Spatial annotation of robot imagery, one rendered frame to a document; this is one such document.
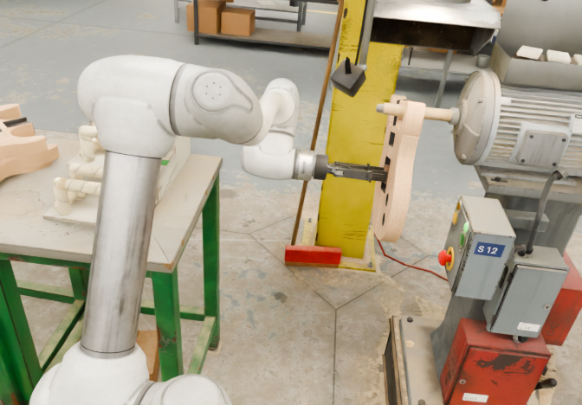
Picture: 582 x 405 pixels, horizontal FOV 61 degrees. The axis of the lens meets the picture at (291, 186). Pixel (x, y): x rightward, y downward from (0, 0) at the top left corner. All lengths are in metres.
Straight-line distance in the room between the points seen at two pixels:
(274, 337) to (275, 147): 1.16
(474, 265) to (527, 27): 0.63
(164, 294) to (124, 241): 0.45
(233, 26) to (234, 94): 5.53
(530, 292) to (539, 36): 0.69
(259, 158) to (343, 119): 1.01
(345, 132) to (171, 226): 1.20
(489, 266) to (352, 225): 1.47
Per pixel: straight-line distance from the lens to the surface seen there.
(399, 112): 1.38
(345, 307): 2.52
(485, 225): 1.22
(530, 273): 1.51
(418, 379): 1.94
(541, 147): 1.36
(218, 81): 0.83
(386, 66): 2.27
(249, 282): 2.59
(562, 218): 1.55
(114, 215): 0.94
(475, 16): 1.32
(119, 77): 0.92
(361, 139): 2.39
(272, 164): 1.40
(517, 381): 1.78
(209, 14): 6.34
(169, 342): 1.50
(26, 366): 1.85
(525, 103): 1.37
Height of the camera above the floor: 1.75
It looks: 31 degrees down
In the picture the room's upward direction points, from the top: 5 degrees clockwise
